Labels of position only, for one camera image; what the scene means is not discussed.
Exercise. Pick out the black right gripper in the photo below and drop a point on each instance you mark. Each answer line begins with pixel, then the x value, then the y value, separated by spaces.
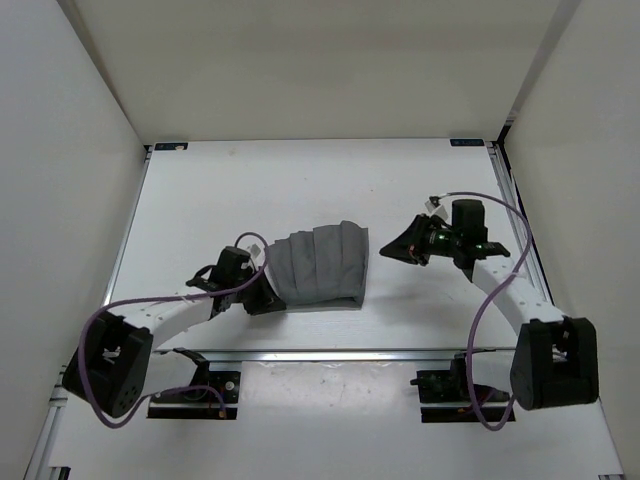
pixel 408 246

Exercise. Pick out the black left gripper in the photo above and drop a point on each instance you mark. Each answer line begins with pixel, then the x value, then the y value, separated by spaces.
pixel 267 300

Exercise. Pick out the grey pleated skirt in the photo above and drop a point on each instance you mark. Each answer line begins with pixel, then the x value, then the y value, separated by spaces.
pixel 325 267

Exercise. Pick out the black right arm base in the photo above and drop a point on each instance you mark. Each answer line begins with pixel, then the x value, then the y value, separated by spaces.
pixel 444 396

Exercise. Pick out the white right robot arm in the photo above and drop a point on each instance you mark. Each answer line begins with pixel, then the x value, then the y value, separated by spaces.
pixel 554 363

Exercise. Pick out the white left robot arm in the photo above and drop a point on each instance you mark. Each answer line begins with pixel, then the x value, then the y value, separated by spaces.
pixel 116 364

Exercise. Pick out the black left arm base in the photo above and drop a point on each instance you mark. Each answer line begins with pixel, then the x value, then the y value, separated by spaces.
pixel 210 395

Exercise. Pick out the blue right corner label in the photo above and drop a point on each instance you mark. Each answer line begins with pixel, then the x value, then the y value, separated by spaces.
pixel 467 142

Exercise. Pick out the blue corner label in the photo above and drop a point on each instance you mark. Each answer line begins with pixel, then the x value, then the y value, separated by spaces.
pixel 171 146
pixel 467 142

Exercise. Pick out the blue left corner label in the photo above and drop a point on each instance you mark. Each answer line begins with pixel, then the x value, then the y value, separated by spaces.
pixel 171 146

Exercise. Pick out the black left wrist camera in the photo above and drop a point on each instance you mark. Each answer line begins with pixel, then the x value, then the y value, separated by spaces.
pixel 233 267

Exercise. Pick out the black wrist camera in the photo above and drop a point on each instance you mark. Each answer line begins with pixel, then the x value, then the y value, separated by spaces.
pixel 469 217
pixel 233 267

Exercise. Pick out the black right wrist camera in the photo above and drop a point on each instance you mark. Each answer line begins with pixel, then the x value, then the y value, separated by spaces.
pixel 469 217

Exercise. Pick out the aluminium frame rail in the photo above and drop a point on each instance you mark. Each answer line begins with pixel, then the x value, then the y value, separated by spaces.
pixel 507 190

